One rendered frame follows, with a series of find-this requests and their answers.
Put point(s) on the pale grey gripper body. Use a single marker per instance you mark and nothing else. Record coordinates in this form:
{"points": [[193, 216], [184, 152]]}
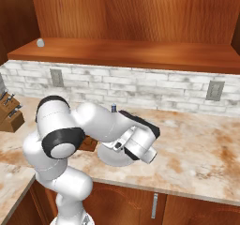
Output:
{"points": [[108, 145]]}

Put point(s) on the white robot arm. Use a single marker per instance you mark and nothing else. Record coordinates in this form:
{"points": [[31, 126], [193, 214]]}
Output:
{"points": [[59, 122]]}

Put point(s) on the white round plate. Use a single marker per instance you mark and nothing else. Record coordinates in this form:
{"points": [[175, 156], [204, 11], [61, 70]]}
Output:
{"points": [[114, 158]]}

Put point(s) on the brown wooden cutting board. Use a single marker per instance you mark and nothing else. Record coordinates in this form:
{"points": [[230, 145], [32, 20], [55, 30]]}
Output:
{"points": [[89, 145]]}

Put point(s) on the small blue-capped bottle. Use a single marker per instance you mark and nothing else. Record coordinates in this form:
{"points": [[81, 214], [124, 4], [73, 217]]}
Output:
{"points": [[113, 108]]}

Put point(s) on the wooden base cabinet door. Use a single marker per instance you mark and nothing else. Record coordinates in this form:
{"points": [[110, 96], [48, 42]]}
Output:
{"points": [[203, 211], [34, 205], [125, 205]]}

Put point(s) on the pale grey condiment bottle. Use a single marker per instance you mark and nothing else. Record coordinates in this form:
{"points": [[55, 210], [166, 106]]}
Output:
{"points": [[40, 42]]}

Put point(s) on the wooden knife block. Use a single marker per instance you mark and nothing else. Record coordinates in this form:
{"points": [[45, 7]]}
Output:
{"points": [[9, 119]]}

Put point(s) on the grey wall socket plate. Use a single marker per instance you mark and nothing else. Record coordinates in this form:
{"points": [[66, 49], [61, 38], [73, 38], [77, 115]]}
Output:
{"points": [[56, 78], [215, 90], [1, 83]]}

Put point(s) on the open wooden wall cabinet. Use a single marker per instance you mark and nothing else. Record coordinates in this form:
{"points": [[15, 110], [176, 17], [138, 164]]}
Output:
{"points": [[131, 22]]}

